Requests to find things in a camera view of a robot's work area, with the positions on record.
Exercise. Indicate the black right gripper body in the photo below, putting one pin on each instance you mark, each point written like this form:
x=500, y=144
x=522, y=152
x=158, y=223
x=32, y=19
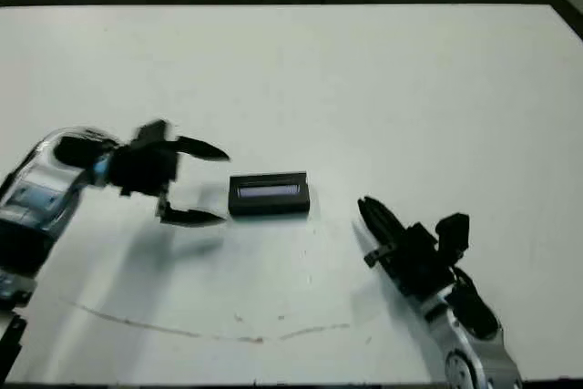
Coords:
x=419, y=270

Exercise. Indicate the black box lid with stripe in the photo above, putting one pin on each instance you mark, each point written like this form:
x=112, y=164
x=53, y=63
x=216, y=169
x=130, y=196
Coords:
x=268, y=204

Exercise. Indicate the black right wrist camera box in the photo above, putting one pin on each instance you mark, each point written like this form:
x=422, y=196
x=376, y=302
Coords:
x=453, y=234

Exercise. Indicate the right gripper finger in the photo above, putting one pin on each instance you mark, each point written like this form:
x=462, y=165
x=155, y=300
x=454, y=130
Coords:
x=380, y=236
x=391, y=227

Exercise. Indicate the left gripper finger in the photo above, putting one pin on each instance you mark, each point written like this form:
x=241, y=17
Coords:
x=200, y=147
x=191, y=218

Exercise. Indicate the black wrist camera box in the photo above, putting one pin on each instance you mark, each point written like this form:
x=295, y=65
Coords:
x=453, y=234
x=150, y=130

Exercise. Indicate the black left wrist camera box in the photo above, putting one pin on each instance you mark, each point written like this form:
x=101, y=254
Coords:
x=150, y=130

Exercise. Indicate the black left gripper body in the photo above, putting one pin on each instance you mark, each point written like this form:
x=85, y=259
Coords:
x=146, y=166

